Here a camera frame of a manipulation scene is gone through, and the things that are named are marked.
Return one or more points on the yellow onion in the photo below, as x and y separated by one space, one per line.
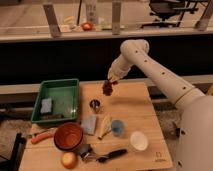
69 160

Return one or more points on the brown red bowl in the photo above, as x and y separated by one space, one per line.
68 136

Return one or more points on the black chair back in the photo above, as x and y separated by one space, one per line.
12 163

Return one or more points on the small metal cup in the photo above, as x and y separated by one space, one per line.
95 105

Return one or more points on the yellow banana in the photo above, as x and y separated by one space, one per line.
105 127

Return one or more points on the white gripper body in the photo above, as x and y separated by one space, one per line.
114 74

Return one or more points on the black handled peeler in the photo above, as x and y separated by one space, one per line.
92 156

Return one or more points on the black office chair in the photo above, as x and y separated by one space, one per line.
171 12

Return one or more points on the green plastic tray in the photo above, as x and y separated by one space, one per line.
65 101

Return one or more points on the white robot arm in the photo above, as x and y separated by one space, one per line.
195 147

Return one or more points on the dark grape bunch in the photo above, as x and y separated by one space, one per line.
108 87

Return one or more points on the red apple on shelf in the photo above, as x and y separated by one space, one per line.
87 26

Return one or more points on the orange carrot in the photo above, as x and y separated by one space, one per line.
41 137

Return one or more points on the blue sponge in tray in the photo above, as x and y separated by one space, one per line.
46 106

